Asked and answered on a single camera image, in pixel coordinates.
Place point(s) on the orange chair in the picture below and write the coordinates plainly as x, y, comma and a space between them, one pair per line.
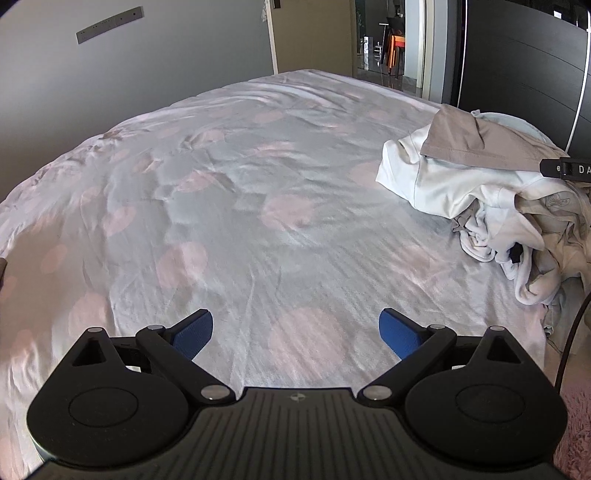
396, 50

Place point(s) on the pile of light clothes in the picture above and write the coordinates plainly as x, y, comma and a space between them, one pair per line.
542, 245

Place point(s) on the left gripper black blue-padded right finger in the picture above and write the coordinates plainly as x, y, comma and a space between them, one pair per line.
469, 401

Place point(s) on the white cream sweatshirt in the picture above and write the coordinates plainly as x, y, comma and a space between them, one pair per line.
438, 187

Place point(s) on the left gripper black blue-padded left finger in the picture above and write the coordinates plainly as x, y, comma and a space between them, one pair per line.
119, 401

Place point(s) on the taupe grey garment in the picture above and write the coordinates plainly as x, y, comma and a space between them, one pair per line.
462, 138

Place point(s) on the black wardrobe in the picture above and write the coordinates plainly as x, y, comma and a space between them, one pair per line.
529, 59

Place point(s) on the grey wall strip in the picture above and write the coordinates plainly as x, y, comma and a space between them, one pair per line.
109, 24

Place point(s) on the beige door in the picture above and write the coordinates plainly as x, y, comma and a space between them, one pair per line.
313, 34

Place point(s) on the pink dotted grey bedsheet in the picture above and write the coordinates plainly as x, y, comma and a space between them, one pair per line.
258, 202

